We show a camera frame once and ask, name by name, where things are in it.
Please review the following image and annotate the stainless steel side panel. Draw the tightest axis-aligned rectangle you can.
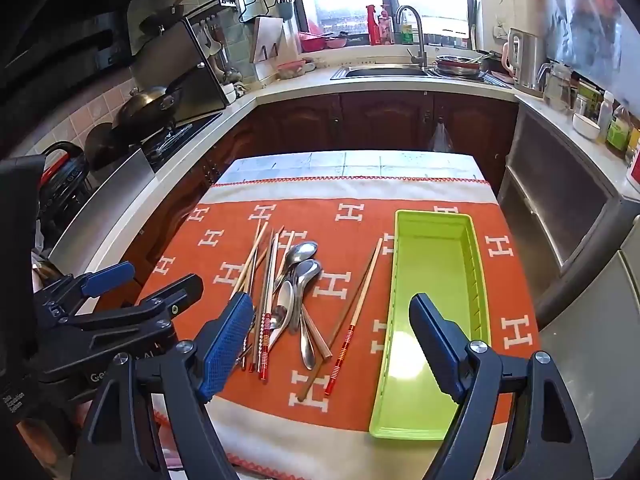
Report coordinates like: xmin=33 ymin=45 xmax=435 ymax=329
xmin=47 ymin=147 xmax=153 ymax=261

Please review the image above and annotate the orange printed blanket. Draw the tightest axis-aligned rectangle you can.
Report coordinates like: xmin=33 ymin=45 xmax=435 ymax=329
xmin=135 ymin=177 xmax=543 ymax=480

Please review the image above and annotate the steel wok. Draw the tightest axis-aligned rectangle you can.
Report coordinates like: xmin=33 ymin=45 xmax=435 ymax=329
xmin=112 ymin=85 xmax=183 ymax=133

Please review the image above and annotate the grey refrigerator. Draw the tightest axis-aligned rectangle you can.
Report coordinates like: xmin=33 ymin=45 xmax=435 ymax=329
xmin=537 ymin=195 xmax=640 ymax=480

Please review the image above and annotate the stainless steel spoon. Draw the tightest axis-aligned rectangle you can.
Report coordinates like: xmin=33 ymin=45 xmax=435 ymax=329
xmin=272 ymin=241 xmax=319 ymax=293
xmin=264 ymin=280 xmax=296 ymax=356
xmin=291 ymin=259 xmax=323 ymax=370
xmin=267 ymin=305 xmax=291 ymax=341

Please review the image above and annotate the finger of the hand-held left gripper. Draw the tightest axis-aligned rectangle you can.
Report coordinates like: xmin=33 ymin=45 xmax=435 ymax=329
xmin=50 ymin=274 xmax=205 ymax=335
xmin=32 ymin=261 xmax=136 ymax=320

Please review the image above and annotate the red-tipped wooden chopstick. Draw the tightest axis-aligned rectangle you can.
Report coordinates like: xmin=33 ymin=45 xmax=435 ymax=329
xmin=324 ymin=237 xmax=385 ymax=396

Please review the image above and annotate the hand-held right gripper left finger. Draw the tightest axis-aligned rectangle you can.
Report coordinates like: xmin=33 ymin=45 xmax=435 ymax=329
xmin=70 ymin=291 xmax=257 ymax=480

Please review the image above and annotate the stainless steel cabinet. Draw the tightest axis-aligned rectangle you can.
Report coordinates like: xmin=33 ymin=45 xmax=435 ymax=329
xmin=495 ymin=102 xmax=626 ymax=306

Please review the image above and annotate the stainless steel kettle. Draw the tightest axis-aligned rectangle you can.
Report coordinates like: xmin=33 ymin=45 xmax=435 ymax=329
xmin=502 ymin=27 xmax=546 ymax=93

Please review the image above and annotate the white bowl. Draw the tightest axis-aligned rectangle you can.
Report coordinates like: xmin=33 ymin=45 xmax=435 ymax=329
xmin=572 ymin=112 xmax=601 ymax=142

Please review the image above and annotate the white plastic bottle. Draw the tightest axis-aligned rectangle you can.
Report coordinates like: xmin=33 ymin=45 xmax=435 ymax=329
xmin=597 ymin=91 xmax=615 ymax=143

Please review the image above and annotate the black range hood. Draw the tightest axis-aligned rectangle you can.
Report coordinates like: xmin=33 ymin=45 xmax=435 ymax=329
xmin=0 ymin=0 xmax=201 ymax=136

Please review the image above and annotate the hanging plastic bag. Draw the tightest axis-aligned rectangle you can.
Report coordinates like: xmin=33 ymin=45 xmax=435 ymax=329
xmin=429 ymin=120 xmax=453 ymax=153

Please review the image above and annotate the glass pitcher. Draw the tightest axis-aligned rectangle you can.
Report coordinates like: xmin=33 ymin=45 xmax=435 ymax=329
xmin=542 ymin=60 xmax=573 ymax=111

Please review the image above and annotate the black and red appliance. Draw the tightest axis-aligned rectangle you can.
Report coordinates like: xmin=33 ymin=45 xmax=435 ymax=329
xmin=37 ymin=142 xmax=93 ymax=226

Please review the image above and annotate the dark wooden kitchen cabinet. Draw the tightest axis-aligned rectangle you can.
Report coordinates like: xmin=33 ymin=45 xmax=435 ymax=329
xmin=135 ymin=87 xmax=521 ymax=281

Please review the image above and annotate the black gas stove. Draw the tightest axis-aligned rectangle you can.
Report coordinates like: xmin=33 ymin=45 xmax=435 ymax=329
xmin=140 ymin=110 xmax=223 ymax=173

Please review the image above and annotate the red and white container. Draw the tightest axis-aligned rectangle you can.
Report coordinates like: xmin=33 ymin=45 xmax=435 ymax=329
xmin=625 ymin=140 xmax=640 ymax=188

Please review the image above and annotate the wooden cutting board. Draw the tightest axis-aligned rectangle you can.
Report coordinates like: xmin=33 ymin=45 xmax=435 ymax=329
xmin=250 ymin=16 xmax=286 ymax=64

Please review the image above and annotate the stainless steel stove shield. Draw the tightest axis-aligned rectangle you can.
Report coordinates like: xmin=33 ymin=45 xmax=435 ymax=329
xmin=132 ymin=17 xmax=228 ymax=121

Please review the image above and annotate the pink patterned bowl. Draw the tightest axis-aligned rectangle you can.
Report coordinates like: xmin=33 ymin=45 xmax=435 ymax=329
xmin=276 ymin=60 xmax=307 ymax=80

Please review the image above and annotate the chrome faucet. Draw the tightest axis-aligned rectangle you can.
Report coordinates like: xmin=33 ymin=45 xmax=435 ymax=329
xmin=395 ymin=5 xmax=430 ymax=68

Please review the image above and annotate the pink soap bottle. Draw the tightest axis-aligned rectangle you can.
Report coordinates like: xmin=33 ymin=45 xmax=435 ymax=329
xmin=378 ymin=5 xmax=396 ymax=46

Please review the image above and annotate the person's left hand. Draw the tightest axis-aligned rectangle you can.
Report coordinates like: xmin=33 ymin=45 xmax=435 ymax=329
xmin=15 ymin=400 xmax=93 ymax=480

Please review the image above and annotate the green plastic tray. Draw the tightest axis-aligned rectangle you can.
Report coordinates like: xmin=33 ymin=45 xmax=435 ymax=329
xmin=369 ymin=210 xmax=493 ymax=442

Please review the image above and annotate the light blue table cover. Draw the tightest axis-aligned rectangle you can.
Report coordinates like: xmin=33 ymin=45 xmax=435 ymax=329
xmin=217 ymin=151 xmax=488 ymax=184

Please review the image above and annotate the green label oil bottle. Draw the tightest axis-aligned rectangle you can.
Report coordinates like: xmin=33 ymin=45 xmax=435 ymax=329
xmin=607 ymin=105 xmax=633 ymax=158

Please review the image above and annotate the stainless steel sink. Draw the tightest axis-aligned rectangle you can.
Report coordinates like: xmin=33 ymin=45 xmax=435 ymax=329
xmin=342 ymin=64 xmax=431 ymax=79

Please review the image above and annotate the dark brown chopstick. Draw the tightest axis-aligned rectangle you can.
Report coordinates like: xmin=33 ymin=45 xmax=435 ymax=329
xmin=297 ymin=242 xmax=381 ymax=403

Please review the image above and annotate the pile of mixed chopsticks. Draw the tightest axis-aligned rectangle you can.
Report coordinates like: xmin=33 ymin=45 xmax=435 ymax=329
xmin=232 ymin=219 xmax=333 ymax=383

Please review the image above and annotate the red spray bottle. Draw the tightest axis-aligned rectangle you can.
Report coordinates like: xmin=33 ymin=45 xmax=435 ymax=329
xmin=366 ymin=5 xmax=381 ymax=46

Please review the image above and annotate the white kitchen countertop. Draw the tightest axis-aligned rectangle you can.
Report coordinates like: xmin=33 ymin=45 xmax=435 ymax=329
xmin=47 ymin=42 xmax=640 ymax=306

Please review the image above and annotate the black pot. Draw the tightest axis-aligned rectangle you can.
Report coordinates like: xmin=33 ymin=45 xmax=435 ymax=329
xmin=82 ymin=122 xmax=131 ymax=171

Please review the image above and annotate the hanging dark pan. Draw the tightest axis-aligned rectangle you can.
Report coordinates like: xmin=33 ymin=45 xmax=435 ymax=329
xmin=140 ymin=0 xmax=196 ymax=36

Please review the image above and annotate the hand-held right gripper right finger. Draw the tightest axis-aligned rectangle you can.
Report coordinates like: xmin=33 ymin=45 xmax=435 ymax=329
xmin=409 ymin=293 xmax=608 ymax=480

